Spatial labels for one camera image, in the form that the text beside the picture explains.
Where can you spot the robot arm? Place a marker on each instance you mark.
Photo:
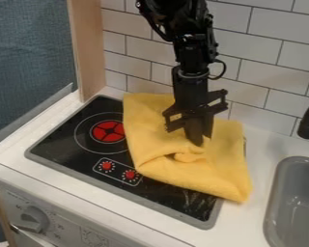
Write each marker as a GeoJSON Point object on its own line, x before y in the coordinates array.
{"type": "Point", "coordinates": [191, 25]}

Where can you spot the toy stove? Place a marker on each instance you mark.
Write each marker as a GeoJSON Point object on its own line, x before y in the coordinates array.
{"type": "Point", "coordinates": [71, 151]}

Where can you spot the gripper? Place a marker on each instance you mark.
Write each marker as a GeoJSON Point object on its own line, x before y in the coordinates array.
{"type": "Point", "coordinates": [190, 93]}

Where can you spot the toy sink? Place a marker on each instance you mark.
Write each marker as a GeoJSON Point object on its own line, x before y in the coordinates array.
{"type": "Point", "coordinates": [297, 205]}

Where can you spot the yellow cloth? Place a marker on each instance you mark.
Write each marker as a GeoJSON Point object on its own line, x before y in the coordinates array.
{"type": "Point", "coordinates": [161, 141]}

